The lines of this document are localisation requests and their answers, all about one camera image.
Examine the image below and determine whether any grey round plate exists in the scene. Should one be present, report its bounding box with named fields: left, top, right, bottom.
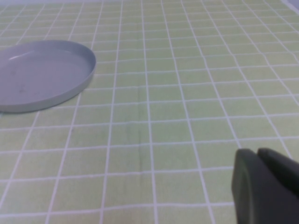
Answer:
left=0, top=40, right=97, bottom=113

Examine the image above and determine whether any green checked tablecloth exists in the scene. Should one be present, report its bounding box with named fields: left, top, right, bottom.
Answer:
left=0, top=0, right=299, bottom=224

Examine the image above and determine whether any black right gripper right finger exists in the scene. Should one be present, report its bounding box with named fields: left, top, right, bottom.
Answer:
left=256, top=148, right=299, bottom=196

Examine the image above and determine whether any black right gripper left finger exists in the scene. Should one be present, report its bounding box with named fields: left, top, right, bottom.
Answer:
left=230, top=148, right=299, bottom=224

